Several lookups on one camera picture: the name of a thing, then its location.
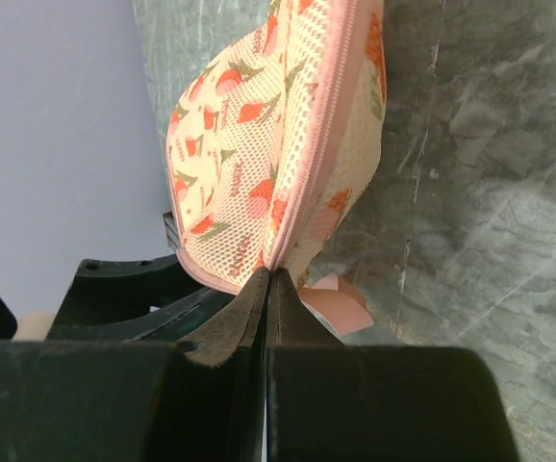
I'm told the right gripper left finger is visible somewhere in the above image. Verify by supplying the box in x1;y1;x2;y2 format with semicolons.
0;269;270;461

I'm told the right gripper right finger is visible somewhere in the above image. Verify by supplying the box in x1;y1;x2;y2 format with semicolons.
266;269;519;461

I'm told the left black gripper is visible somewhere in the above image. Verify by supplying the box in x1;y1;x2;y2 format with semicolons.
0;255;233;342

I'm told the pink mesh laundry bag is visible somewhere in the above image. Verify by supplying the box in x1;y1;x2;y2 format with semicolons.
164;0;388;338

